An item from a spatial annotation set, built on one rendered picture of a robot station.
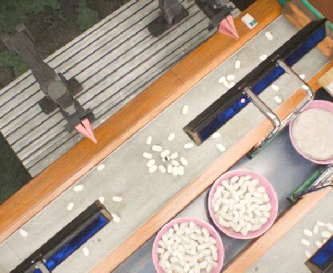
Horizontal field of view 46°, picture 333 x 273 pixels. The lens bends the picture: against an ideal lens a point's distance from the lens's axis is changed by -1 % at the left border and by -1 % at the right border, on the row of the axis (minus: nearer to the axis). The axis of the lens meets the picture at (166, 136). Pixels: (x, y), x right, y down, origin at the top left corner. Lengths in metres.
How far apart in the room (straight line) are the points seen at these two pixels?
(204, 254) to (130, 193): 0.37
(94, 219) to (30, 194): 0.48
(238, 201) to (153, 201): 0.34
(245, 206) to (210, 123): 0.46
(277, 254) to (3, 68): 1.99
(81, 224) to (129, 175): 0.44
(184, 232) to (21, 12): 1.93
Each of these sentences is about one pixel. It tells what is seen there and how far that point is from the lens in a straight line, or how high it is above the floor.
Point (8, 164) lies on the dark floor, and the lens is 2.53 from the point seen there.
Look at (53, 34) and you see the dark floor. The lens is 2.75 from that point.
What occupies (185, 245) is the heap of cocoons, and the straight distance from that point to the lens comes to 1.55.
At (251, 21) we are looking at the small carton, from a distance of 1.80.
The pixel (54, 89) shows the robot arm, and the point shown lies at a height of 1.17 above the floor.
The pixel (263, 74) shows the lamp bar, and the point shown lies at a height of 1.11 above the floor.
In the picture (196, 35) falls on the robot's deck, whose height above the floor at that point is 0.65.
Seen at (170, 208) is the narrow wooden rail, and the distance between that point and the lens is 1.53.
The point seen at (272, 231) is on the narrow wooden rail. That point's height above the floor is 0.76.
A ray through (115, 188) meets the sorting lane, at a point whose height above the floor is 0.74.
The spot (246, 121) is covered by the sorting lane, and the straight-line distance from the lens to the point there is 1.65.
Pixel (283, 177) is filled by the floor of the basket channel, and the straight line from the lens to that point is 1.70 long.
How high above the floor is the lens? 2.29
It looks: 75 degrees down
